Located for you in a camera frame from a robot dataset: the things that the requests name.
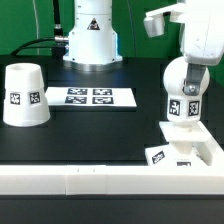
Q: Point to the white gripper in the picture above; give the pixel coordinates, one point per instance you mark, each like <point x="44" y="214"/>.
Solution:
<point x="202" y="39"/>

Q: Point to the white lamp bulb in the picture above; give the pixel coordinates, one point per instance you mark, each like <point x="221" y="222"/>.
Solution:
<point x="182" y="109"/>

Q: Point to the white lamp base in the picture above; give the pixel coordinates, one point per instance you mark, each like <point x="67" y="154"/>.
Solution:
<point x="180" y="149"/>

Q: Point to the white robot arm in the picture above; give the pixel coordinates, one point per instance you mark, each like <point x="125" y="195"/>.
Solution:
<point x="92" y="43"/>

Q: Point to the white lamp shade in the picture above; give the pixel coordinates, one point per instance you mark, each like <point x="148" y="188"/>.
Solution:
<point x="25" y="103"/>

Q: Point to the white marker sheet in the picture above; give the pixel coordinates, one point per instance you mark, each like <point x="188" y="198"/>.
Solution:
<point x="83" y="96"/>

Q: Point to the white L-shaped fence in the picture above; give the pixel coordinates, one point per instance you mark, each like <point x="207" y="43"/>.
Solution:
<point x="115" y="180"/>

